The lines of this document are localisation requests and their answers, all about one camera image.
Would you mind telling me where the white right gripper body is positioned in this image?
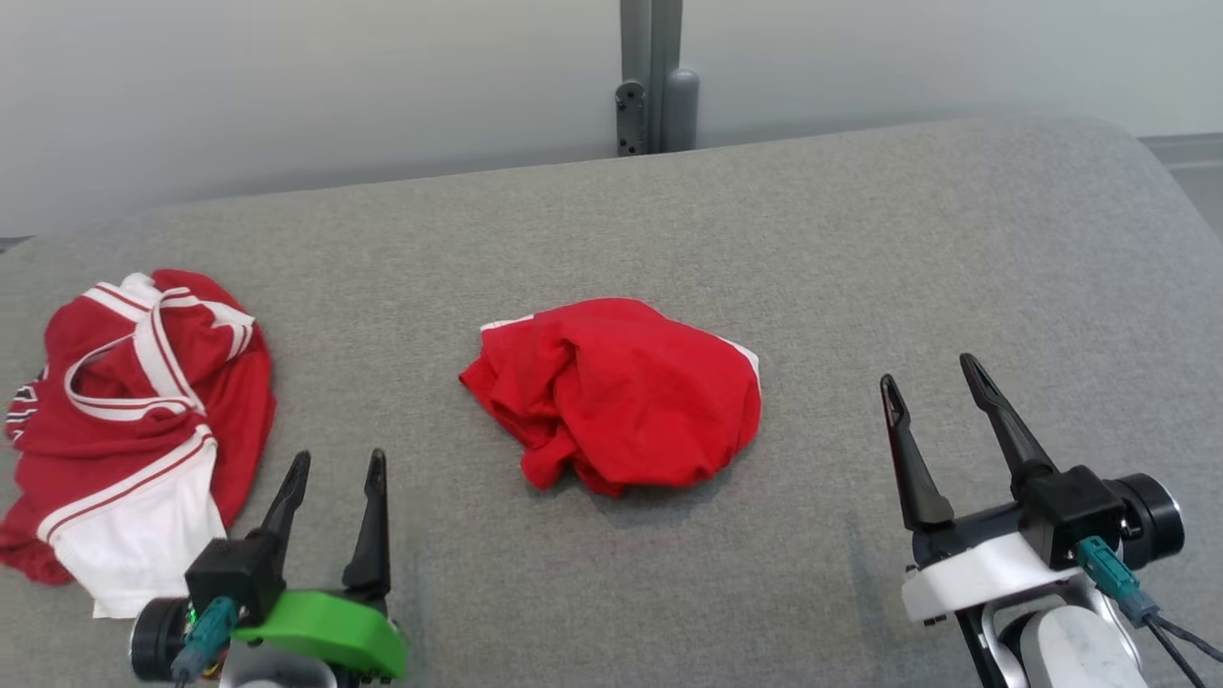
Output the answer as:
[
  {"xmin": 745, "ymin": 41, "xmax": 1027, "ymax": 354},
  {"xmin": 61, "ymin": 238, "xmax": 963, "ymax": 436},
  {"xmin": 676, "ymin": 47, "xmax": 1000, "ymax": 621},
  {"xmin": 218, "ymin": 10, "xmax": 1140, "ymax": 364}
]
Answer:
[{"xmin": 901, "ymin": 502, "xmax": 1081, "ymax": 627}]

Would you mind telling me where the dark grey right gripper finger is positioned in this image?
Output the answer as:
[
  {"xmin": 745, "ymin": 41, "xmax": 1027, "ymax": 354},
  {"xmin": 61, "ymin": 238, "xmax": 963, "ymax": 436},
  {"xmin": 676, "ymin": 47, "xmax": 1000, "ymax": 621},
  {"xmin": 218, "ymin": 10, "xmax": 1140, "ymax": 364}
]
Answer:
[
  {"xmin": 959, "ymin": 354, "xmax": 1059, "ymax": 485},
  {"xmin": 880, "ymin": 375, "xmax": 955, "ymax": 532}
]

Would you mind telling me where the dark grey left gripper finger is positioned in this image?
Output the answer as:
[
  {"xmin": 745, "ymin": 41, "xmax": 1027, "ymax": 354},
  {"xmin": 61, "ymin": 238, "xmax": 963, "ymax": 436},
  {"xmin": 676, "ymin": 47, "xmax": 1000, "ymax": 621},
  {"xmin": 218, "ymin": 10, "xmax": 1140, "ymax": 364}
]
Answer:
[
  {"xmin": 256, "ymin": 451, "xmax": 312, "ymax": 570},
  {"xmin": 342, "ymin": 448, "xmax": 393, "ymax": 601}
]

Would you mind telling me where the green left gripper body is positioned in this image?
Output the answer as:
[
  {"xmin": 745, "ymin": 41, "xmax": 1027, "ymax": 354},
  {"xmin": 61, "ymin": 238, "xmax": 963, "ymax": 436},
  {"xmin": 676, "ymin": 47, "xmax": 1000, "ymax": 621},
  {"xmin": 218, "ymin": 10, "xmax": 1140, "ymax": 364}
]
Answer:
[{"xmin": 232, "ymin": 585, "xmax": 410, "ymax": 684}]

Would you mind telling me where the red Bulls jersey white trim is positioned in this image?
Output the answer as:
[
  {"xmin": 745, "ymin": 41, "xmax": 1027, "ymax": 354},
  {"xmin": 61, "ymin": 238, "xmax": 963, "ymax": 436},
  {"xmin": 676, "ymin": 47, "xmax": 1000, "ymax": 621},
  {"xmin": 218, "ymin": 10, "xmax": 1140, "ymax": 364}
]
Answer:
[{"xmin": 0, "ymin": 269, "xmax": 278, "ymax": 620}]

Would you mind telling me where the red shorts white side stripe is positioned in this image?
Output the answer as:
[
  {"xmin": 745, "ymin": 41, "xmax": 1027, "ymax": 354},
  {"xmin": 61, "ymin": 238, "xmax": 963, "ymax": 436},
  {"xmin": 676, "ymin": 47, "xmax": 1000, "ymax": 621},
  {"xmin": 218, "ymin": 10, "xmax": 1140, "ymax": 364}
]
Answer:
[{"xmin": 460, "ymin": 297, "xmax": 762, "ymax": 499}]

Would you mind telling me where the grey fabric sofa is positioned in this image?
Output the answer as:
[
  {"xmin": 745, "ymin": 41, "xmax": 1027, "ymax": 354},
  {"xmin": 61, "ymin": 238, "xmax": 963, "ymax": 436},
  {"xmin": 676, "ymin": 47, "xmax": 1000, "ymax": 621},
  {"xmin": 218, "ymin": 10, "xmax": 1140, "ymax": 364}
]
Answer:
[{"xmin": 0, "ymin": 115, "xmax": 1223, "ymax": 688}]

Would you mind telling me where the grey round cylinder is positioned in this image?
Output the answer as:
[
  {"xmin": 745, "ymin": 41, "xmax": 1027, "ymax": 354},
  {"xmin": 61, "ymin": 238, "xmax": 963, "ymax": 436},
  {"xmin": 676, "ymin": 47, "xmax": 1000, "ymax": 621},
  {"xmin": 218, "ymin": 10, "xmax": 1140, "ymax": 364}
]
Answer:
[{"xmin": 662, "ymin": 67, "xmax": 700, "ymax": 152}]

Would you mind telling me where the left black cable teal plug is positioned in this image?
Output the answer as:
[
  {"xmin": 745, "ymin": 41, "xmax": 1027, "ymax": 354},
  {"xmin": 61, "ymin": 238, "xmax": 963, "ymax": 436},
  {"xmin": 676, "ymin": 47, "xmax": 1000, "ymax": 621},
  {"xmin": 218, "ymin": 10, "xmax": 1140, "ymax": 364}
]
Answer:
[{"xmin": 172, "ymin": 597, "xmax": 240, "ymax": 687}]

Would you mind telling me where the dark grey hinge bracket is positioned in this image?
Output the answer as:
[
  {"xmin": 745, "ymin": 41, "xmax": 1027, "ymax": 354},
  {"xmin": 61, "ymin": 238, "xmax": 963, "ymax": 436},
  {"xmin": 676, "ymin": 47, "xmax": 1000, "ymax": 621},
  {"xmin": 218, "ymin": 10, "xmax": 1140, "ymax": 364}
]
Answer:
[{"xmin": 615, "ymin": 80, "xmax": 649, "ymax": 158}]

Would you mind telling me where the grey metal post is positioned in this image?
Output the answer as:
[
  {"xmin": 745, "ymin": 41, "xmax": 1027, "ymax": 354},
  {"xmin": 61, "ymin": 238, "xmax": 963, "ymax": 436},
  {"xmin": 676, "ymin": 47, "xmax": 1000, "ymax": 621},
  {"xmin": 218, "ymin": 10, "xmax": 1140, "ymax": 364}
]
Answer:
[{"xmin": 619, "ymin": 0, "xmax": 685, "ymax": 156}]

